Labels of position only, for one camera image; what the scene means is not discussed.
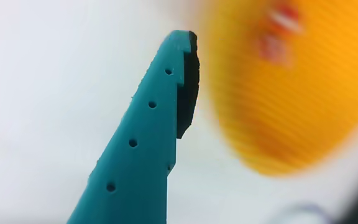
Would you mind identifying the red white striped cube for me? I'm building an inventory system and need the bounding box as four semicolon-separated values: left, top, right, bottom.
257;3;303;68

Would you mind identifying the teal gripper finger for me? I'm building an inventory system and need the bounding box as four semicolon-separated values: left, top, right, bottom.
67;29;201;224

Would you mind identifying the yellow honeycomb basket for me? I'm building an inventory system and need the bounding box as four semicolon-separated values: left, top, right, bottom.
197;0;358;177

